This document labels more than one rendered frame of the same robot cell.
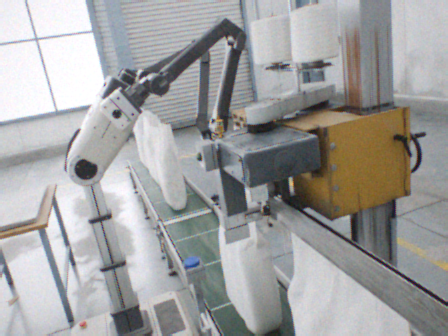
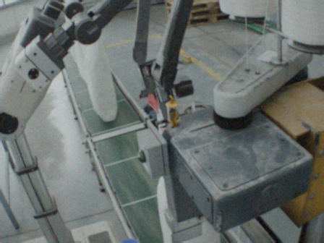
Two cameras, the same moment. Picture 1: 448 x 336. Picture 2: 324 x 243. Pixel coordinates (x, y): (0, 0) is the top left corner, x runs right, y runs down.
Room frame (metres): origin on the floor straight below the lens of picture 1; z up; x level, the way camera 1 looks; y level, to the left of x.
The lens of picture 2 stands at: (0.53, 0.01, 1.76)
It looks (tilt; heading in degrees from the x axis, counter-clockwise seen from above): 30 degrees down; 0
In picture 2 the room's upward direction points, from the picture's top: 7 degrees counter-clockwise
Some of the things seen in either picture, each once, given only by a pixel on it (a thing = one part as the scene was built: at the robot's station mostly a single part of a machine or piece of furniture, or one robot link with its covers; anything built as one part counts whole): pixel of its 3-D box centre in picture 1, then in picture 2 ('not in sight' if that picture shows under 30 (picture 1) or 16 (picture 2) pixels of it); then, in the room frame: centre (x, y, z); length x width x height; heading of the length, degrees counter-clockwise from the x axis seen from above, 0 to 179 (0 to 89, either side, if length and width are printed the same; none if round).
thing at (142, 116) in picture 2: (162, 183); (91, 83); (3.89, 0.64, 0.35); 2.26 x 0.48 x 0.14; 17
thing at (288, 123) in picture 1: (297, 147); (275, 139); (1.24, -0.26, 1.26); 0.22 x 0.05 x 0.16; 17
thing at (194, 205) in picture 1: (161, 183); (91, 83); (3.91, 0.65, 0.34); 2.21 x 0.39 x 0.09; 17
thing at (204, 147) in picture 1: (207, 155); (153, 152); (1.22, 0.04, 1.29); 0.08 x 0.05 x 0.09; 17
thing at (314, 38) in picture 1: (313, 33); (311, 3); (1.22, -0.35, 1.61); 0.15 x 0.14 x 0.17; 17
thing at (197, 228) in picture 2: (234, 231); (184, 229); (1.24, -0.01, 0.98); 0.09 x 0.05 x 0.05; 107
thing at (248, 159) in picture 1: (264, 173); (233, 184); (1.15, -0.13, 1.21); 0.30 x 0.25 x 0.30; 17
